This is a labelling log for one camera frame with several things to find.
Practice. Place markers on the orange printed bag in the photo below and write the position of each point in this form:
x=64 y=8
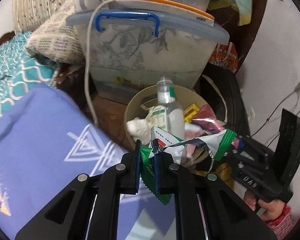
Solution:
x=225 y=56

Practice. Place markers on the clear plastic bottle green label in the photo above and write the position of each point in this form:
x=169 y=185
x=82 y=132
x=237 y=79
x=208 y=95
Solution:
x=175 y=117

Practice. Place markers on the folded grey checked quilt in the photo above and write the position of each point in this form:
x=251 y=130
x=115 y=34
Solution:
x=55 y=40

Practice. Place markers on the white paper ball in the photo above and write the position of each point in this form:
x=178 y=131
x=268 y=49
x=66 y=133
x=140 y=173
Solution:
x=139 y=129

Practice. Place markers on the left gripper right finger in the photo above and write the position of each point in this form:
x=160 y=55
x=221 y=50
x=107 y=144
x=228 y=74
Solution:
x=205 y=207

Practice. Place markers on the pink red wrapper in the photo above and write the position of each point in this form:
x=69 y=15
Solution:
x=206 y=119

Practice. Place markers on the teal patterned bedspread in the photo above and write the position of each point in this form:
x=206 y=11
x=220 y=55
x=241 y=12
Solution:
x=19 y=72

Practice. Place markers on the clear storage box blue handle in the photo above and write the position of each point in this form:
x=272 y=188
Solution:
x=129 y=50

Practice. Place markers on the green white snack packet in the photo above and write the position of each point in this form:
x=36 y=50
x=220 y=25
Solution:
x=162 y=141

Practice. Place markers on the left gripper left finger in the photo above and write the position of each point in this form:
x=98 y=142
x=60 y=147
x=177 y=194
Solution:
x=88 y=207

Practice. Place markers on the person right hand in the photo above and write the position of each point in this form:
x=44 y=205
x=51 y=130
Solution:
x=273 y=210

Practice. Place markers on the yellow brown cardboard box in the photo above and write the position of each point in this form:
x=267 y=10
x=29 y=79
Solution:
x=188 y=113

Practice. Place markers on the orange brown snack wrapper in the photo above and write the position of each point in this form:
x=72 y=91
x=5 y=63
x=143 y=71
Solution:
x=157 y=117

